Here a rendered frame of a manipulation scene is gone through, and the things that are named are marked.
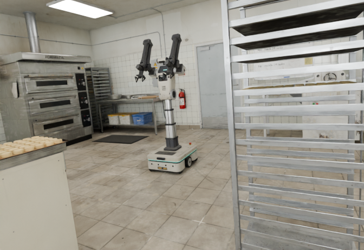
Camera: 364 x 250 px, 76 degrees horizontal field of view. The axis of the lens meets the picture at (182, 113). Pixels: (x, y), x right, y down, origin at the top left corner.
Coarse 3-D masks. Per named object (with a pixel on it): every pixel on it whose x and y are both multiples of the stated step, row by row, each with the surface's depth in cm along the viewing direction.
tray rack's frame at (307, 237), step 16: (352, 160) 141; (352, 176) 142; (352, 192) 144; (352, 208) 145; (256, 224) 169; (256, 240) 152; (272, 240) 151; (304, 240) 149; (320, 240) 148; (336, 240) 146
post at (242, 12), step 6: (240, 12) 156; (246, 54) 158; (246, 66) 160; (246, 72) 160; (246, 78) 161; (246, 84) 162; (246, 96) 163; (246, 120) 166; (246, 132) 167; (252, 180) 172; (252, 192) 172
